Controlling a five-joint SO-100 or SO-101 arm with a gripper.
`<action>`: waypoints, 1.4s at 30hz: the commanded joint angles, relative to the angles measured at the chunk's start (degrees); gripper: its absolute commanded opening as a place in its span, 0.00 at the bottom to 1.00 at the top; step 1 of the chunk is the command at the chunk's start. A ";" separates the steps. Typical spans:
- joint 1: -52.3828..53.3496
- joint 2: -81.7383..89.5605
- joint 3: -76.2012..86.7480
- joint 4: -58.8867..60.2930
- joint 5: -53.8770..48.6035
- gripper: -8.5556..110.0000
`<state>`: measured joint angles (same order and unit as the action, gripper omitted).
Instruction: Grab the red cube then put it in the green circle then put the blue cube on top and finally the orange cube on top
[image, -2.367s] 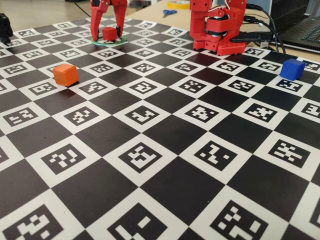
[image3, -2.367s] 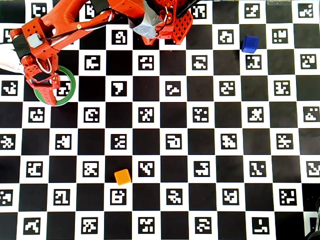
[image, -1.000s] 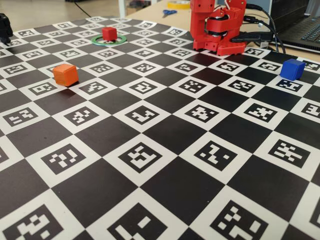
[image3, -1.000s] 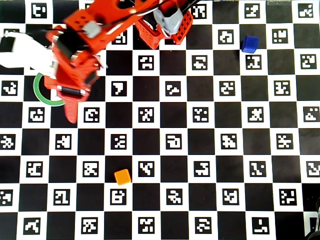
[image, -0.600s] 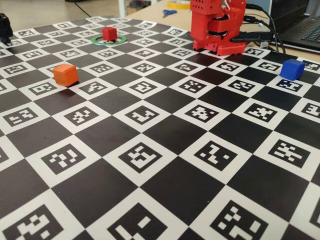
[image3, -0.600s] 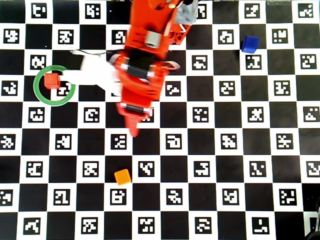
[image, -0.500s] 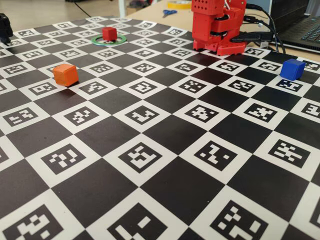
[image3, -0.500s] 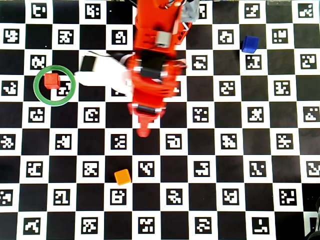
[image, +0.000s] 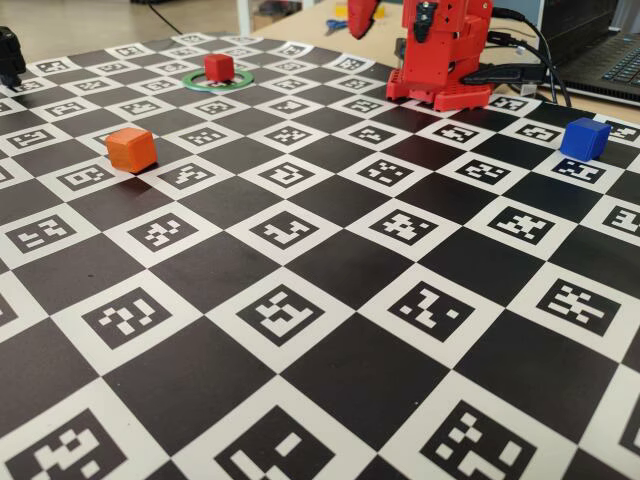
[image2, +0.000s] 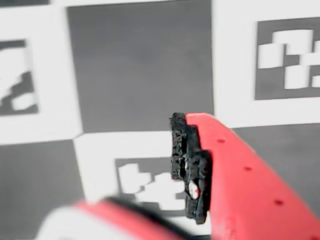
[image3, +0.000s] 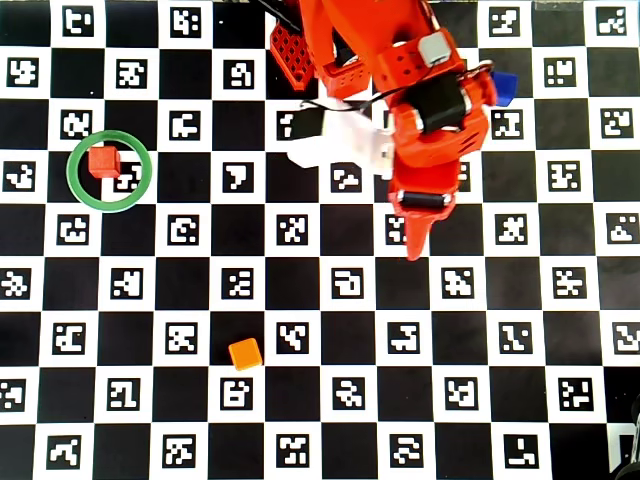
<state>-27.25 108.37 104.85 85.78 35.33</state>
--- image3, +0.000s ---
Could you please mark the red 3D-printed robot arm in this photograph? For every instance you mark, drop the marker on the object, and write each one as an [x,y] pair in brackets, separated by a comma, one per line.
[360,30]

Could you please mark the orange cube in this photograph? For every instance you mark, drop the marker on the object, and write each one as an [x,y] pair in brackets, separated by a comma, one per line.
[245,352]

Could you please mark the red cube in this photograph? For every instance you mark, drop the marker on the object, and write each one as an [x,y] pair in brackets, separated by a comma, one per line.
[104,161]

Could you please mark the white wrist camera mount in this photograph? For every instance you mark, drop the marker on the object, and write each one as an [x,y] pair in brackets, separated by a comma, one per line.
[350,140]

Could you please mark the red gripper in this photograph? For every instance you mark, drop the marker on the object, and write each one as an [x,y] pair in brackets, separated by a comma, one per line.
[423,200]

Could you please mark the blue cube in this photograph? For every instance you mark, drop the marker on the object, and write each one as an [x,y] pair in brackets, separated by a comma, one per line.
[507,87]

